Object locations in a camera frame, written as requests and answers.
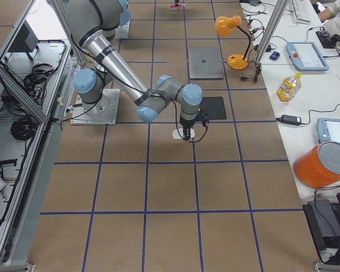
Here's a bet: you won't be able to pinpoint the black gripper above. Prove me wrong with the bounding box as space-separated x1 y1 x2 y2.
180 109 209 141

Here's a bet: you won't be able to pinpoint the pink marker pen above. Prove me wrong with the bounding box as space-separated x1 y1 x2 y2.
169 3 185 10

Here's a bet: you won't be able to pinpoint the white computer mouse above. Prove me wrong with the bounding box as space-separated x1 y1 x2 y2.
172 128 183 139

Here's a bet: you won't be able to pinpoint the black mousepad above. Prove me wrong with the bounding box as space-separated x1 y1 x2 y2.
200 96 227 120

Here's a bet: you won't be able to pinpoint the silver laptop notebook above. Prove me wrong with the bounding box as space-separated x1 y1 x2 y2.
188 46 223 80

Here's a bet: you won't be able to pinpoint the orange desk lamp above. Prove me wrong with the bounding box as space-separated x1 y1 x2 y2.
215 15 253 71

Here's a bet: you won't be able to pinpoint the black power adapter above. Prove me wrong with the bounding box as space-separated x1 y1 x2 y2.
276 114 302 126

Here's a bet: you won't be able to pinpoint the orange juice bottle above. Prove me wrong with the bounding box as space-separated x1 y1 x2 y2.
276 73 302 102

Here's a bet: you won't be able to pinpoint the white keyboard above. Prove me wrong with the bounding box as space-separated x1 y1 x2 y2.
290 0 311 24

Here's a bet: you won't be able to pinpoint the orange bucket grey lid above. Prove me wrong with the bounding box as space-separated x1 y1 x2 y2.
293 141 340 189

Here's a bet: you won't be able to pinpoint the blue teach pendant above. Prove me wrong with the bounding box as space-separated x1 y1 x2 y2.
286 42 329 71
316 118 340 143

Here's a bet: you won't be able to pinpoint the grey electronics box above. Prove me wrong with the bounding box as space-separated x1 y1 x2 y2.
8 20 39 60

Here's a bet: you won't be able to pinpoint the seated person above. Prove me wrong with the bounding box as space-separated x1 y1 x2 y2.
318 0 340 55

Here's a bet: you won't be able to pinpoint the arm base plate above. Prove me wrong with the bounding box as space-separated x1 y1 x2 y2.
70 88 121 125
115 21 131 40

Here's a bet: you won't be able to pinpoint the lamp power cable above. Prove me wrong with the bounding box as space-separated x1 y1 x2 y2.
239 16 266 84

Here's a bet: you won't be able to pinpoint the aluminium frame post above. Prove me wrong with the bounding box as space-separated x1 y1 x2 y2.
255 0 288 65

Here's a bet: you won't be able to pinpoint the aluminium side rail frame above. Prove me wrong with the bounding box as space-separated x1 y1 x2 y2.
0 1 85 271

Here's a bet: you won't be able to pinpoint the coiled black cables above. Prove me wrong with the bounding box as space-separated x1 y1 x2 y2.
10 63 60 141

